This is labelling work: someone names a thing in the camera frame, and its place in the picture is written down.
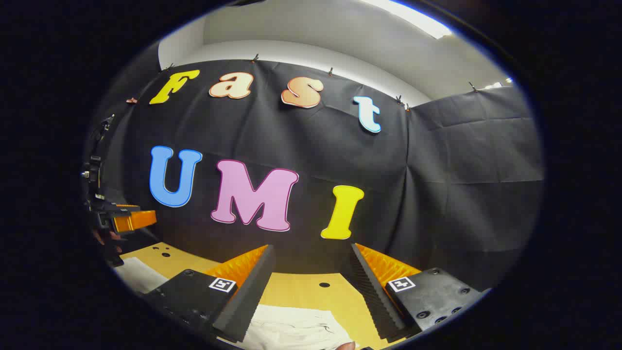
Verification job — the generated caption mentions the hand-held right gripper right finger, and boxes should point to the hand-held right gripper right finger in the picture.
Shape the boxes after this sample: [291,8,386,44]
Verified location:
[340,243,492,341]

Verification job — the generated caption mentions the black backdrop cloth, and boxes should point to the black backdrop cloth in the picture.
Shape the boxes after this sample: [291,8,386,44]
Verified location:
[83,58,545,292]

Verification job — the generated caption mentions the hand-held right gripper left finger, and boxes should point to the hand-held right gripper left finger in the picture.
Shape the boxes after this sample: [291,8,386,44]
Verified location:
[142,244,276,344]

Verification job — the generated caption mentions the white jeans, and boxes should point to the white jeans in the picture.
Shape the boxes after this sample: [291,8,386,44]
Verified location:
[114,256,358,350]

